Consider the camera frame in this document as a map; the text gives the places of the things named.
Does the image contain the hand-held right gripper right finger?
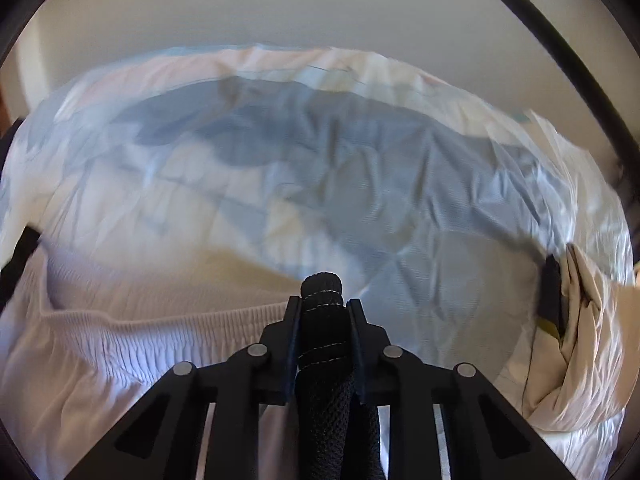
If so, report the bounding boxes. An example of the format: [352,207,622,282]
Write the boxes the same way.
[347,297,576,480]

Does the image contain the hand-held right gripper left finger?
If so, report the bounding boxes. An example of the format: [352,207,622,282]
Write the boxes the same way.
[65,296,303,480]

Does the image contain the white shorts with black mesh stripe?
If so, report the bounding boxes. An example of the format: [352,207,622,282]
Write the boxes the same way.
[0,227,386,480]

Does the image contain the pastel patchwork bedspread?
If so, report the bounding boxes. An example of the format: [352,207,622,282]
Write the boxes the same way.
[0,45,636,480]

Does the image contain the dark cloth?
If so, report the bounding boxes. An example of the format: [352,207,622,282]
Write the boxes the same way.
[537,254,568,338]

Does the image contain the cream crumpled cloth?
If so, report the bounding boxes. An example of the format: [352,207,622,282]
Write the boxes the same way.
[520,242,640,433]

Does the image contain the black cable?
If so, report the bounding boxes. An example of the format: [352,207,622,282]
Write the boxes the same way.
[455,0,640,196]

